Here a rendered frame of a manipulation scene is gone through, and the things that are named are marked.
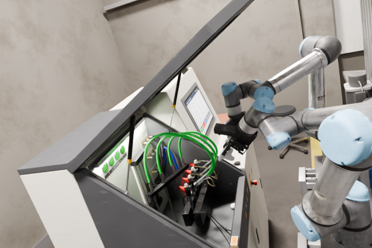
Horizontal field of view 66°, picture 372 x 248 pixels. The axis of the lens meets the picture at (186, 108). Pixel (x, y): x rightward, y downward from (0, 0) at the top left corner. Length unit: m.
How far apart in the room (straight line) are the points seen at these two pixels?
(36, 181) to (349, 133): 1.22
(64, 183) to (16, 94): 2.31
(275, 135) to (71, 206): 0.91
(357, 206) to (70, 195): 1.09
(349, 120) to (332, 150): 0.09
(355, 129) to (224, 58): 3.68
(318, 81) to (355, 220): 0.71
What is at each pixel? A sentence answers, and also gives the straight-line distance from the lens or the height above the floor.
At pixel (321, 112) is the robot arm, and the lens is 1.01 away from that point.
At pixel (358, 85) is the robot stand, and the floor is 1.54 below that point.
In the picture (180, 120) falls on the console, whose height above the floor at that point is 1.35.
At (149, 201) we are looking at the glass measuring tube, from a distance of 1.71.
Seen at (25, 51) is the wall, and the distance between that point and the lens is 3.75.
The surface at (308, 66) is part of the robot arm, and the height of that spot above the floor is 1.59.
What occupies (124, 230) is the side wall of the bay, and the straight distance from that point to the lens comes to 1.35.
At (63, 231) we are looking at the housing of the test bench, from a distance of 1.54.
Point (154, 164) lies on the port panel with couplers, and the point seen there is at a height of 1.13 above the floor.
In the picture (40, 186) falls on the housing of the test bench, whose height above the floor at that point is 1.41.
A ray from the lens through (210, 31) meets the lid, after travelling 0.86.
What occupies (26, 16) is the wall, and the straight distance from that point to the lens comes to 3.90.
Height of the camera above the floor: 1.91
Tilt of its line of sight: 16 degrees down
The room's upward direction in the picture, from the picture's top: 15 degrees counter-clockwise
